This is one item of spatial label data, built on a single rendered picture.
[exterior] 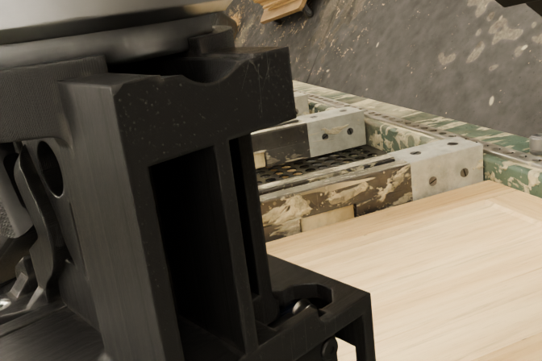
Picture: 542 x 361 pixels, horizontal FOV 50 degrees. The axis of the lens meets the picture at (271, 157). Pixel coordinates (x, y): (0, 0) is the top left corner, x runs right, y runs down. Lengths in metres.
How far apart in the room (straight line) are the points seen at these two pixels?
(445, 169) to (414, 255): 0.21
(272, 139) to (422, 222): 0.41
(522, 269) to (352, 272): 0.18
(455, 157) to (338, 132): 0.34
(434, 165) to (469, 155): 0.06
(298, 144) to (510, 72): 1.37
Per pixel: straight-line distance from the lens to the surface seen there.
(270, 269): 0.15
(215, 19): 5.15
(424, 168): 0.84
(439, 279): 0.65
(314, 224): 0.78
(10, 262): 0.19
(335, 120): 1.14
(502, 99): 2.31
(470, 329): 0.57
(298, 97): 1.38
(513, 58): 2.39
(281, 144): 1.10
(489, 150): 0.93
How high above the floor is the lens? 1.53
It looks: 26 degrees down
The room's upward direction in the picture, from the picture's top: 65 degrees counter-clockwise
